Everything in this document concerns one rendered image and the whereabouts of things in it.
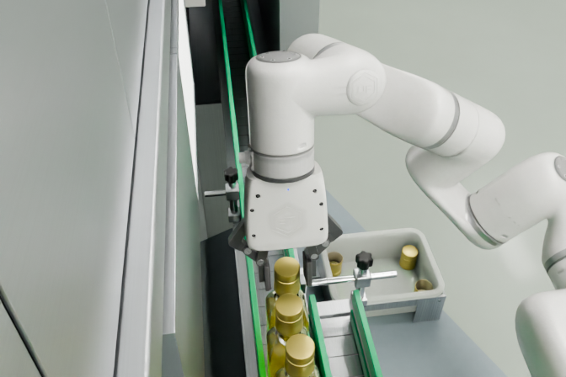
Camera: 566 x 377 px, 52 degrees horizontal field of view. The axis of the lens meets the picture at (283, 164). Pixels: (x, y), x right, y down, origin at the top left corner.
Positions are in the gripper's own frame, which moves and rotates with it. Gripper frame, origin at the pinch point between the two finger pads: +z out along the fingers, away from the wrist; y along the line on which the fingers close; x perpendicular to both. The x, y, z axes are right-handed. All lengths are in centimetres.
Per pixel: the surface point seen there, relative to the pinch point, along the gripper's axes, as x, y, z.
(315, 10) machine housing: 96, 21, -13
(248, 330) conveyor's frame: 16.3, -5.3, 23.9
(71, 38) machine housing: -25.8, -15.2, -38.0
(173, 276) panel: -16.4, -12.5, -13.0
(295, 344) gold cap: -11.3, -0.6, 2.0
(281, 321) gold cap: -6.8, -1.6, 2.5
